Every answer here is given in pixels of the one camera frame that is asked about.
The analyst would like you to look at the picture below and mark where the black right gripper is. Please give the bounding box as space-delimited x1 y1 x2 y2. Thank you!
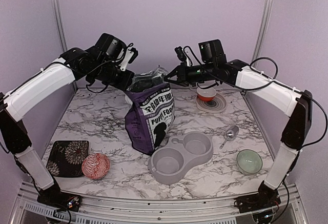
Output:
165 60 217 86

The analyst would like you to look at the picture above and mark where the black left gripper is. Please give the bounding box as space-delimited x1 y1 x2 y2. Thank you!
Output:
89 58 134 90

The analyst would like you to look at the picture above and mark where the purple puppy food bag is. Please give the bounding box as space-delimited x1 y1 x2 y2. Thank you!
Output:
125 66 175 155

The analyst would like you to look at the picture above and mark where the silver metal scoop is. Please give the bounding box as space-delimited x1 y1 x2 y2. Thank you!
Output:
219 125 239 149

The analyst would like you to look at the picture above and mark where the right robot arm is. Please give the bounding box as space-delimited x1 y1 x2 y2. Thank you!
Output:
165 39 312 208

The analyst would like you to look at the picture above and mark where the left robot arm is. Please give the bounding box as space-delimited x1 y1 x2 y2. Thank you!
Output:
1 33 138 206

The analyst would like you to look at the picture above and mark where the grey double pet bowl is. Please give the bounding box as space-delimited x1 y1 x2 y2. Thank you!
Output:
148 131 213 185

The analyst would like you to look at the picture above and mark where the orange white ceramic bowl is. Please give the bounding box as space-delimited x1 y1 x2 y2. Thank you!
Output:
196 88 217 101

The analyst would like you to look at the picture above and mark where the spiral pattern ceramic plate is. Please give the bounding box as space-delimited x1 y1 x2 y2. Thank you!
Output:
196 92 227 114

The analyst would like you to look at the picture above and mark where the red patterned ceramic bowl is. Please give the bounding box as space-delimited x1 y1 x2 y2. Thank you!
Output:
81 153 110 180

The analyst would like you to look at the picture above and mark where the black floral square plate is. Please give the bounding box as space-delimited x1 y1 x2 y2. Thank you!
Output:
46 140 89 178

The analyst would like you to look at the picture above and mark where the pale green glass bowl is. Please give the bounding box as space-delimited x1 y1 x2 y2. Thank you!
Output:
236 149 263 175

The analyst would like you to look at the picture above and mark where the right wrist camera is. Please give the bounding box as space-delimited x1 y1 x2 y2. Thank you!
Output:
174 46 193 67

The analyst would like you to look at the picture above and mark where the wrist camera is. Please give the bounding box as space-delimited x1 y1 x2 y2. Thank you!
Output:
119 47 138 71
174 46 193 67

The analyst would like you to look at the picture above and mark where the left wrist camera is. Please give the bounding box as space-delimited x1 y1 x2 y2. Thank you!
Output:
119 47 138 71

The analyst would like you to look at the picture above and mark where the aluminium left corner post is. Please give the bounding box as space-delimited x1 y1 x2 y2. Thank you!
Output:
51 0 68 52

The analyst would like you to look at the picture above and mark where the aluminium corner post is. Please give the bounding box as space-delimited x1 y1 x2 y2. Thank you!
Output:
51 0 68 52
252 0 274 60

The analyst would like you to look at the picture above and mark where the aluminium right corner post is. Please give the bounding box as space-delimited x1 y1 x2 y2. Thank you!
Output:
252 0 274 60

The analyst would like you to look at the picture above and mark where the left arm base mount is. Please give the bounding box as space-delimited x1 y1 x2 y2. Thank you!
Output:
37 181 82 212

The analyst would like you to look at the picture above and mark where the aluminium front frame rail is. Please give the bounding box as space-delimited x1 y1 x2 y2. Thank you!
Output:
9 181 308 223

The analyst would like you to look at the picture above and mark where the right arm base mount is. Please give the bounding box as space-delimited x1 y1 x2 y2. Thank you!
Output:
234 181 281 213

